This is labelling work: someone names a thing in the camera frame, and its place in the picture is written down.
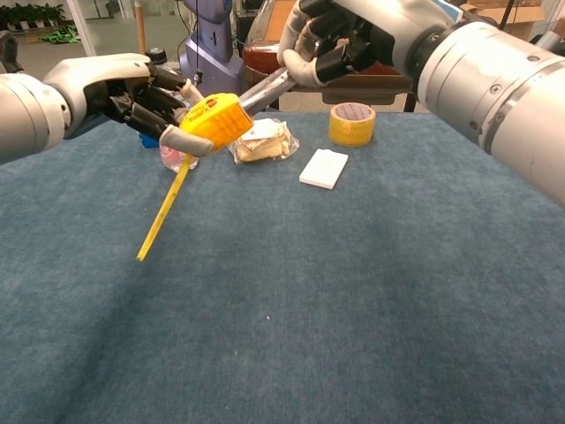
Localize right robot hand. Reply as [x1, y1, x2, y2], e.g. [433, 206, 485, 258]
[277, 0, 449, 87]

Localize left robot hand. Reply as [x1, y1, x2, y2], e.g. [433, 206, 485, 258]
[43, 52, 213, 158]

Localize yellow tape measure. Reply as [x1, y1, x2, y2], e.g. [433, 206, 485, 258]
[135, 65, 305, 262]

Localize purple robot base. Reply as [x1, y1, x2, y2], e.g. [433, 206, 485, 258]
[178, 0, 245, 102]

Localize yellow packing tape roll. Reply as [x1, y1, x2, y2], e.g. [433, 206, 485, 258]
[328, 102, 377, 148]

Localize green cloth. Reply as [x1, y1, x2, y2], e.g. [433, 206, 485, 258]
[41, 25, 83, 44]

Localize long row of mahjong tiles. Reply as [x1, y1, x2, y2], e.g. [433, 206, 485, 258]
[434, 0, 464, 22]

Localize wooden pole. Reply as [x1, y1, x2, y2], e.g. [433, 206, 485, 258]
[134, 0, 148, 57]

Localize green potted plants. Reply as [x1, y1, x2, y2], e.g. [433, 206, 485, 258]
[0, 2, 67, 33]

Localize clear bottle with pink label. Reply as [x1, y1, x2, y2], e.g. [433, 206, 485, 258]
[145, 47, 200, 174]

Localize cardboard box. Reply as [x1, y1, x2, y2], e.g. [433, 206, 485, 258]
[458, 0, 546, 36]

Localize dark red mahjong table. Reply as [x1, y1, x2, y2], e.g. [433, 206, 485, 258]
[241, 0, 418, 114]

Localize white flat box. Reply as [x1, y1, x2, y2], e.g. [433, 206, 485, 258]
[298, 148, 350, 191]

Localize plastic wrapped sandwich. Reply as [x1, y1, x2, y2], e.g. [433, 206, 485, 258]
[228, 117, 300, 165]

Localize blue table cloth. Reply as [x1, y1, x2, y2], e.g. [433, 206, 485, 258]
[0, 110, 565, 424]

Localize white glass door frame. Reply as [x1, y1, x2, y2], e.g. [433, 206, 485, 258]
[65, 0, 147, 61]

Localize black hanging cable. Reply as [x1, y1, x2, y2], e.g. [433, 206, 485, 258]
[192, 0, 205, 89]

